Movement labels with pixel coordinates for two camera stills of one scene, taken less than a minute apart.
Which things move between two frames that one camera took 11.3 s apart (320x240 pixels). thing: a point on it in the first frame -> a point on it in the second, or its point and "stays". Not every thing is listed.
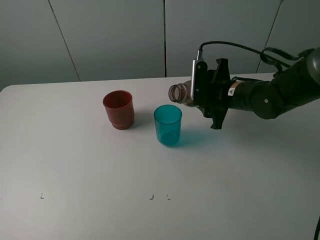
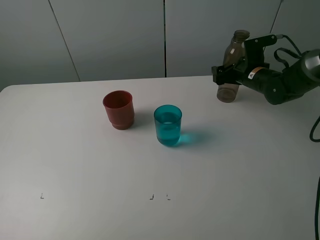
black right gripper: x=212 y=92 -> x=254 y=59
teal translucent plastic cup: x=168 y=121 stays
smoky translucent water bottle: x=182 y=93 -> x=235 y=56
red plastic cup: x=120 y=109 stays
